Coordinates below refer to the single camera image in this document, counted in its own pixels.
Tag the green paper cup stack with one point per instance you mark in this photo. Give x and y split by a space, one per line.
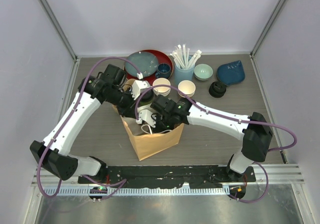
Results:
162 87

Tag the dark blue leaf plate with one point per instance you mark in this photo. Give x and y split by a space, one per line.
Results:
231 73

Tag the brown paper takeout bag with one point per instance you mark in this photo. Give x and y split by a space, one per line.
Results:
147 145

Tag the stack of black lids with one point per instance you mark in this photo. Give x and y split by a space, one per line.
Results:
217 89

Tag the dark blue ceramic mug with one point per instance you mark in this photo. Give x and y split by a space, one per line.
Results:
163 71

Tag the mint green ceramic bowl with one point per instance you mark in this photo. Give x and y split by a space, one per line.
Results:
203 72

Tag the grey-blue ceramic plate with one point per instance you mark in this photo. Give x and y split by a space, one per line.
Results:
146 62

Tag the black lid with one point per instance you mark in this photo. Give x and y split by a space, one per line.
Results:
148 97

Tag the brown paper cup stack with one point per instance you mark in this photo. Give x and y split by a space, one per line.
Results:
187 87

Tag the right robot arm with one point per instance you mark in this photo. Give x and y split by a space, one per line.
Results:
255 138

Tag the light blue straw holder cup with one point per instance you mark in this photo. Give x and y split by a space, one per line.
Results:
182 74

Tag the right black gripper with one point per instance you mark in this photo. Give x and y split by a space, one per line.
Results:
157 128

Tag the red round tray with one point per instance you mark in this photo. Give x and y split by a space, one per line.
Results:
162 58

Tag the single green paper cup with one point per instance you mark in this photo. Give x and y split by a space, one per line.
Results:
145 106

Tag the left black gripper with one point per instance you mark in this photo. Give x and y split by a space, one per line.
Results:
129 111

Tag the aluminium front rail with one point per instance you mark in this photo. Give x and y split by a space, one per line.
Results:
266 176

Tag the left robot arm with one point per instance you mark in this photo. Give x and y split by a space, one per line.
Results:
53 152

